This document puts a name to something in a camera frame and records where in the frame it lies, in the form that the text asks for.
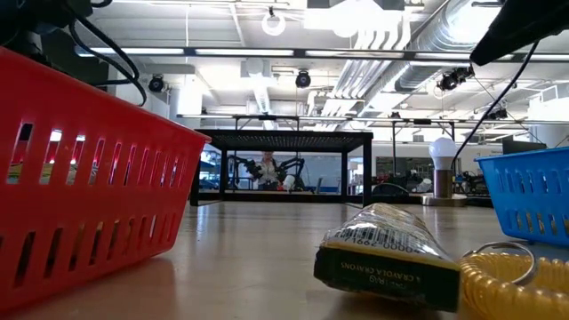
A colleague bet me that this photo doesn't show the red plastic basket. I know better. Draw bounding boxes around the red plastic basket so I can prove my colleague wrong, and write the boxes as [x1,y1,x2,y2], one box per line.
[0,46,212,303]

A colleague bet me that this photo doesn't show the dark background monitor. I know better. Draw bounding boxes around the dark background monitor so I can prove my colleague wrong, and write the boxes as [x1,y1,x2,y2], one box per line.
[501,140,549,156]

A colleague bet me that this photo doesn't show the white bulb table lamp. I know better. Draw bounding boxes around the white bulb table lamp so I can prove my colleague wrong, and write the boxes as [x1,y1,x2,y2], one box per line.
[421,136,469,208]

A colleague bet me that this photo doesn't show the long ceiling light strip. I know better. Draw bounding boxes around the long ceiling light strip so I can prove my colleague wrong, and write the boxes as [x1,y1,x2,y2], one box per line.
[74,44,569,63]

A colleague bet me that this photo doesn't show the blue plastic basket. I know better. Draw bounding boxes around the blue plastic basket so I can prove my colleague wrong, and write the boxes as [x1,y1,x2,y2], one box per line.
[474,146,569,248]

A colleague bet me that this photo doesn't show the person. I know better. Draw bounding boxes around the person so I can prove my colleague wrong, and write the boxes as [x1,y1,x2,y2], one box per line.
[255,150,281,192]

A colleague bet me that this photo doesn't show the black mesh shelf riser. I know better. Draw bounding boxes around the black mesh shelf riser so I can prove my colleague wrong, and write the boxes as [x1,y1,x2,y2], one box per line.
[191,128,374,208]

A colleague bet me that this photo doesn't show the yellow coil wristband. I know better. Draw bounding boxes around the yellow coil wristband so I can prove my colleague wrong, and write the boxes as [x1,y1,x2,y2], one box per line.
[457,241,569,320]

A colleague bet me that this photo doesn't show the yellow crayon box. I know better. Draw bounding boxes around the yellow crayon box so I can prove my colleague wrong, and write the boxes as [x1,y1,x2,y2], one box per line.
[313,202,462,312]

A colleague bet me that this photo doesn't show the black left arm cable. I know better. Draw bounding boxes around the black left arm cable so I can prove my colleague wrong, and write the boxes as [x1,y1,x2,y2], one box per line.
[68,0,148,108]

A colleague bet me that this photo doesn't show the silver ventilation duct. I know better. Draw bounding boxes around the silver ventilation duct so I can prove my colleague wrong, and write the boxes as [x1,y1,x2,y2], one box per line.
[393,0,519,93]

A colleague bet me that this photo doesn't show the black supply cable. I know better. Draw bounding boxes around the black supply cable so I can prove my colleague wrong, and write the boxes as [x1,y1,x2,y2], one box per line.
[449,40,541,172]

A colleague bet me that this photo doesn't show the white ring ceiling lamp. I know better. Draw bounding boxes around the white ring ceiling lamp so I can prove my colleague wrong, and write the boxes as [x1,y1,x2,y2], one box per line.
[260,11,287,37]

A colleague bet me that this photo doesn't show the background black rig frame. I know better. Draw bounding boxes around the background black rig frame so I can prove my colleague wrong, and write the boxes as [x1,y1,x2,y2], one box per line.
[176,113,569,190]

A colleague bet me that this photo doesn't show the black aluminium table frame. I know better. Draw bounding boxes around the black aluminium table frame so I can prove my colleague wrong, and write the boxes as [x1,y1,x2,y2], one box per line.
[195,189,494,209]

